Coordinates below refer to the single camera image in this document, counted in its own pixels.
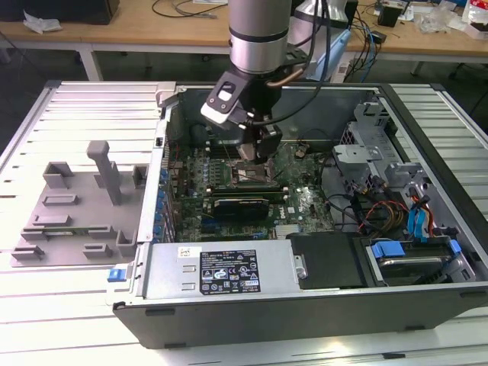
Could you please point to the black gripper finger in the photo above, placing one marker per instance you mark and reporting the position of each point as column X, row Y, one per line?
column 270, row 143

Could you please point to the silver green CPU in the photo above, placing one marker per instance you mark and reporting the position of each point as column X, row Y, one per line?
column 246, row 152

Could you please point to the thin metal locking lever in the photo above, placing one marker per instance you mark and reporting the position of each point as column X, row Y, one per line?
column 228, row 152

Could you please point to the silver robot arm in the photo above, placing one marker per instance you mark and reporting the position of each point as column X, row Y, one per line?
column 257, row 23

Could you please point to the CPU socket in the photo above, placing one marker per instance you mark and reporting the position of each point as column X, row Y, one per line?
column 248, row 176

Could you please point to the round coin battery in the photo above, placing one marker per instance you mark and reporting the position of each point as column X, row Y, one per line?
column 300, row 152

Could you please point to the black RAM slot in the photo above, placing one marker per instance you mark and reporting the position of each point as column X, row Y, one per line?
column 217, row 148
column 217, row 155
column 217, row 151
column 248, row 187
column 276, row 194
column 276, row 198
column 248, row 190
column 217, row 144

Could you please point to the green motherboard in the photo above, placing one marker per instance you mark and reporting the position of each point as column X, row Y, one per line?
column 305, row 202

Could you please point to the black graphics card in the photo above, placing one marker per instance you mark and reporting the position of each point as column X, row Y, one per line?
column 240, row 207

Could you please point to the silver metal disk bay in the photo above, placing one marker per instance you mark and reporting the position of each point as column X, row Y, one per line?
column 356, row 158

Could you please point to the pale blue teach pendant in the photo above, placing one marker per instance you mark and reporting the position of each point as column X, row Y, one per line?
column 335, row 49

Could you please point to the silver finned heat sink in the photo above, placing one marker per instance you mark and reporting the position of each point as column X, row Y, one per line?
column 288, row 231

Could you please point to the blue card retention clip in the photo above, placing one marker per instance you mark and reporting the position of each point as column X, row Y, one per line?
column 160, row 206
column 165, row 177
column 156, row 230
column 158, row 219
column 162, row 194

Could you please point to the wooden desk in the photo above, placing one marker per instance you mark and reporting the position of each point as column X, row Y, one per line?
column 152, row 34

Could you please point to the black plastic shroud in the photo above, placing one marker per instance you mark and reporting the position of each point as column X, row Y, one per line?
column 328, row 259

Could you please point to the black power adapter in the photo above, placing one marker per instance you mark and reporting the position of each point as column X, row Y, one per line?
column 379, row 36

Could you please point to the small black box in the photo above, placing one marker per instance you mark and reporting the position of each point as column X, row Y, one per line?
column 389, row 17

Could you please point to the silver power supply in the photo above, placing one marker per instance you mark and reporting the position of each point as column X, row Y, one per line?
column 171, row 274

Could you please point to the black silver PC case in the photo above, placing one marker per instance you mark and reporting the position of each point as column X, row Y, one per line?
column 267, row 324

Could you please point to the hard disk in blue carrier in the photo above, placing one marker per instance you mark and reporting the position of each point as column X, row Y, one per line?
column 411, row 267

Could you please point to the clear plastic bags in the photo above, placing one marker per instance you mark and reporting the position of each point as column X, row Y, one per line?
column 438, row 17

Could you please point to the blue plastic latch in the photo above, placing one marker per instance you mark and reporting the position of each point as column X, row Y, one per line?
column 115, row 275

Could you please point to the gray parts rack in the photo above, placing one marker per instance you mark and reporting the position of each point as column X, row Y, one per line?
column 76, row 213

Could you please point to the green RAM stick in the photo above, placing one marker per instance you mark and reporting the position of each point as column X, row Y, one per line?
column 80, row 230

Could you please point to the large black box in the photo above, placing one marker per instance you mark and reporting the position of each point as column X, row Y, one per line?
column 57, row 10

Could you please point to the red white packet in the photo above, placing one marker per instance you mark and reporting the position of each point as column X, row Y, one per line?
column 476, row 19

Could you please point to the white crumpled bag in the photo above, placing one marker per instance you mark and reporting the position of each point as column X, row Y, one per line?
column 40, row 23

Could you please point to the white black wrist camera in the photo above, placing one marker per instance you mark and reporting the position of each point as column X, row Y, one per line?
column 225, row 97

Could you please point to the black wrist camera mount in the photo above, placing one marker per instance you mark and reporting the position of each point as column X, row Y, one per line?
column 295, row 57

